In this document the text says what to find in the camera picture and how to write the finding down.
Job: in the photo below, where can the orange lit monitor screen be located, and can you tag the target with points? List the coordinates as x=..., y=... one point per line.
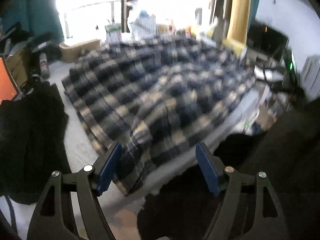
x=8, y=88

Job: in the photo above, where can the navy plaid pants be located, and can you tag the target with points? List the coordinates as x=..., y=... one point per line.
x=158, y=97

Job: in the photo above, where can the green white carton box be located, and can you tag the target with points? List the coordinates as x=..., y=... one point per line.
x=113, y=33

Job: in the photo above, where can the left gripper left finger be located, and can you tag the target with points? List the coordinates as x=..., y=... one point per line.
x=53, y=217

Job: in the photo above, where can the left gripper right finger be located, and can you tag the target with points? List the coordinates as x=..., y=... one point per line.
x=248, y=205

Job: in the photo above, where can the spray can bottle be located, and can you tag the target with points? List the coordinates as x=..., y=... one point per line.
x=44, y=68

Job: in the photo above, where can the black cloth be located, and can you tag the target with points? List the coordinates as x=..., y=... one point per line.
x=32, y=143

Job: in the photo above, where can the yellow curtain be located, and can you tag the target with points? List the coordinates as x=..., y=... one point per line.
x=238, y=26

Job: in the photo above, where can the teal curtain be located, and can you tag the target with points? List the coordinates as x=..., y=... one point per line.
x=37, y=17

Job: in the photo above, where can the cardboard box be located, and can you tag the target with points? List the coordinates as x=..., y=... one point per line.
x=72, y=53

